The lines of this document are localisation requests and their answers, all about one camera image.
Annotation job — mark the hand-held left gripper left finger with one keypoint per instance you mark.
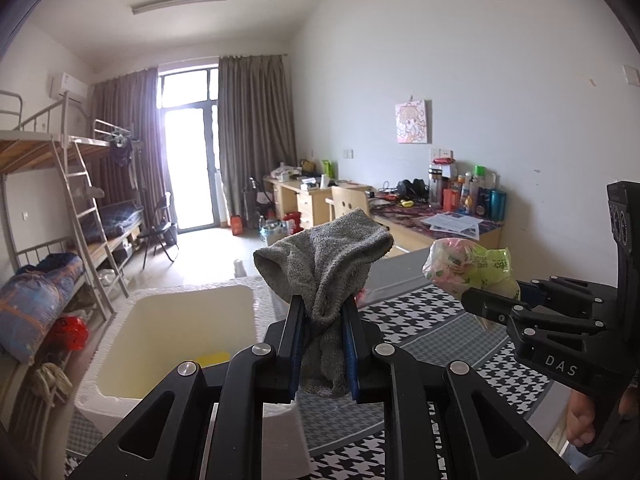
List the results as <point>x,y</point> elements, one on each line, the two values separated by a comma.
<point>296,350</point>

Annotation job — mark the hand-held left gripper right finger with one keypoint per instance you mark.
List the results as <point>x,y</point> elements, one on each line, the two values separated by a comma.
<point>353,360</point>

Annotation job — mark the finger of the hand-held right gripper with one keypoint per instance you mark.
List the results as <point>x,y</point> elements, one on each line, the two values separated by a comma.
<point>570,292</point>
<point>492,305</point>

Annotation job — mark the clear bag of green packets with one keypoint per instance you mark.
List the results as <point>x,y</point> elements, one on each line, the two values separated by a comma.
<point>465,262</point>

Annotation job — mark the yellow foam fruit net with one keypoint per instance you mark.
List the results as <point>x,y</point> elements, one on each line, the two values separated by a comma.
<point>212,358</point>

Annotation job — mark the grey sock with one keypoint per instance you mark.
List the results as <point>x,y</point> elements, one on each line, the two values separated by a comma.
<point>325,270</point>

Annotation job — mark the white foam box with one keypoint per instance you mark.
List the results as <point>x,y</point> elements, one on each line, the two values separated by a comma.
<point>175,330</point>

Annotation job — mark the person's right hand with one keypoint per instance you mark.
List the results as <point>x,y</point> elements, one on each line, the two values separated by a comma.
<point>581,420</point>

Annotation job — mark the houndstooth tablecloth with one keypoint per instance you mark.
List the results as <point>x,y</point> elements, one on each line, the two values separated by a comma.
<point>440,332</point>

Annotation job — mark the printed paper sheets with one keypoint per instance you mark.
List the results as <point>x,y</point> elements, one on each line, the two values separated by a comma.
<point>452,224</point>

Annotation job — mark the wooden desk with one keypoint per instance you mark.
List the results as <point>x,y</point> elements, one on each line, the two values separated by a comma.
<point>410,232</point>

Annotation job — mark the group of toiletry bottles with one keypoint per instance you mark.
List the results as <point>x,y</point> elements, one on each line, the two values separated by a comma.
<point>477,195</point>

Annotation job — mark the person's grey clothing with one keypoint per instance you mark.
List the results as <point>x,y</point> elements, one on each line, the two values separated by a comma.
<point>610,462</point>

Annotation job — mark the steel thermos flask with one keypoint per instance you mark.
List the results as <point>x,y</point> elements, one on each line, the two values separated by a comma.
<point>437,185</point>

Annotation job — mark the orange red box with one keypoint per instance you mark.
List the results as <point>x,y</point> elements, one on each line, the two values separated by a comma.
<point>237,225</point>

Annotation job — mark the black headphones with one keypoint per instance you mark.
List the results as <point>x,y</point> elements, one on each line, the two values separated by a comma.
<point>412,190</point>

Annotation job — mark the wooden chair with smiley face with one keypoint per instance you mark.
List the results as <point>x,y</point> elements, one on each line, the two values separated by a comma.
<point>345,202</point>

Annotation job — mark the black folding chair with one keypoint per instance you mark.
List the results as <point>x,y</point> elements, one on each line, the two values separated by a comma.
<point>160,232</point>

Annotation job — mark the green carton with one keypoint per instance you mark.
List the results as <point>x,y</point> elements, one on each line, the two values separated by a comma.
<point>327,169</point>

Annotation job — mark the blue folded bedding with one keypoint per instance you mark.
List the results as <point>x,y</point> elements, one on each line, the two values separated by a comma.
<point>122,220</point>

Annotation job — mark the glass balcony door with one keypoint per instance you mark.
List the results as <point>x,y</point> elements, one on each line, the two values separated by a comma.
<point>190,160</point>

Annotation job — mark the brown curtain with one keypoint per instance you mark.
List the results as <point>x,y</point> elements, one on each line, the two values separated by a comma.
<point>130,125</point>
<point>257,135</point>

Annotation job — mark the red plastic bag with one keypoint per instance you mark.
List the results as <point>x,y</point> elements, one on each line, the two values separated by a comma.
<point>70,332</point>

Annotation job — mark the metal bunk ladder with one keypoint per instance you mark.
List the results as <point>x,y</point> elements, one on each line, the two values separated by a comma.
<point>82,220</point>

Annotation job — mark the dark hanging clothes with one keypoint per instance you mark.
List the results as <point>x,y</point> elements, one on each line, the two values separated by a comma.
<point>122,151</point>

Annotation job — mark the blue bundled quilt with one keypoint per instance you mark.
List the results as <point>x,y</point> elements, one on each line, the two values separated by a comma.
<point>35,295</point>

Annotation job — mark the metal bunk bed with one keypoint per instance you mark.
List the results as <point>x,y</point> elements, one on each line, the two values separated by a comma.
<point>20,154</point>

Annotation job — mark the white air conditioner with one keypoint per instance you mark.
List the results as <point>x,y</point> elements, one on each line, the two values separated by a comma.
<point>67,87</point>

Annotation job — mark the ceiling tube lamp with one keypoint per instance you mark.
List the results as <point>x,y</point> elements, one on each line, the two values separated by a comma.
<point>180,2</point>

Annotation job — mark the white wall socket pair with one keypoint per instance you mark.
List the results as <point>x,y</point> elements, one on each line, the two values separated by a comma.
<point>441,153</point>

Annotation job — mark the pink cartoon wall picture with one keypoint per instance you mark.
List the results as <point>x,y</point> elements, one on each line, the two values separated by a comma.
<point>412,121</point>

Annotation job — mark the white wall switch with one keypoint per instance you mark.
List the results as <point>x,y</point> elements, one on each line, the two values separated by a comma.
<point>632,75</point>

